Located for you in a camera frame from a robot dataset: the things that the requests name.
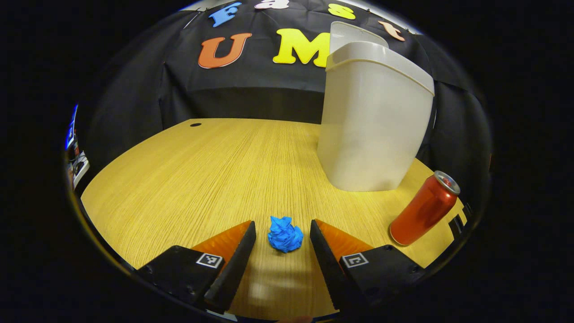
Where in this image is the white side surface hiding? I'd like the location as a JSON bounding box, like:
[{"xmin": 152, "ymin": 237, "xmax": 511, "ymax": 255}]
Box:
[{"xmin": 72, "ymin": 152, "xmax": 90, "ymax": 187}]

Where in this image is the blue paper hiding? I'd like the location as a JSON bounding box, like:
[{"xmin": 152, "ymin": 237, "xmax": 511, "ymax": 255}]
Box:
[{"xmin": 268, "ymin": 216, "xmax": 304, "ymax": 253}]

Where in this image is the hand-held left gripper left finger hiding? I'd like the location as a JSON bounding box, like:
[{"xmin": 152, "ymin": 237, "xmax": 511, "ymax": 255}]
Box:
[{"xmin": 135, "ymin": 220, "xmax": 257, "ymax": 314}]

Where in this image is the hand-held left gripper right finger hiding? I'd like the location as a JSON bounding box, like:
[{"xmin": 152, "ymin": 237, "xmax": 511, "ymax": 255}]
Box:
[{"xmin": 309, "ymin": 219, "xmax": 426, "ymax": 312}]

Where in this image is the white desktop garbage bin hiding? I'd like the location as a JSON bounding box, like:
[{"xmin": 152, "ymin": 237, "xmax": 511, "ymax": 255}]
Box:
[{"xmin": 317, "ymin": 21, "xmax": 435, "ymax": 192}]

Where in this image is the black backdrop cloth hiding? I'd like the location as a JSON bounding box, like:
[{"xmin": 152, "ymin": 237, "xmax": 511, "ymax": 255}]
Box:
[{"xmin": 74, "ymin": 0, "xmax": 491, "ymax": 198}]

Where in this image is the red pop can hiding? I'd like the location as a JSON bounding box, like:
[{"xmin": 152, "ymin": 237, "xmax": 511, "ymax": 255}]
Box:
[{"xmin": 389, "ymin": 170, "xmax": 461, "ymax": 246}]

